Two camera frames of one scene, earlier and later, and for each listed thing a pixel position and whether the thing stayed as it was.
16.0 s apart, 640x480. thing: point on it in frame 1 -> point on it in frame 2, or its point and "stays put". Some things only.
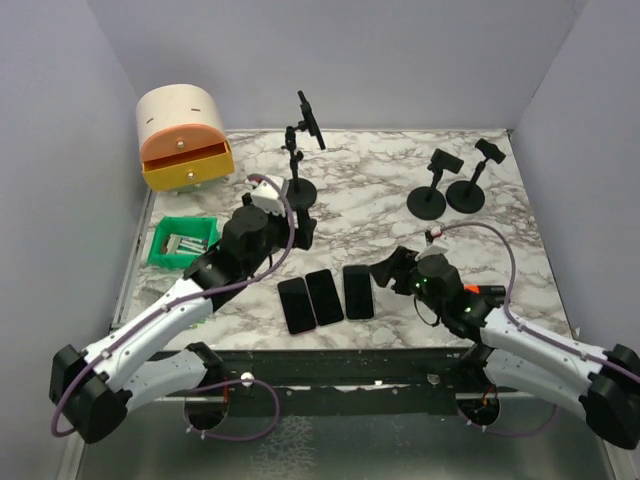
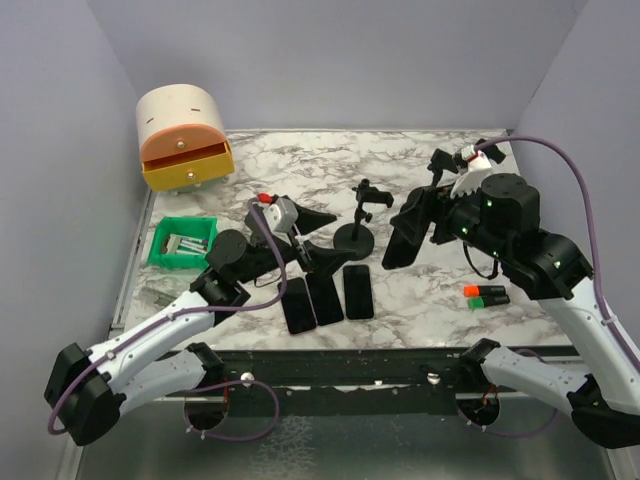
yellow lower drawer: (188, 169) stays put
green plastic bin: (177, 240) stays put
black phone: (313, 121) -> (404, 244)
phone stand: (301, 192) -> (355, 237)
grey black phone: (324, 296) stays put
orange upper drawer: (180, 139) stays put
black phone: (358, 292) stays put
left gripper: (302, 235) -> (323, 260)
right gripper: (397, 266) -> (430, 201)
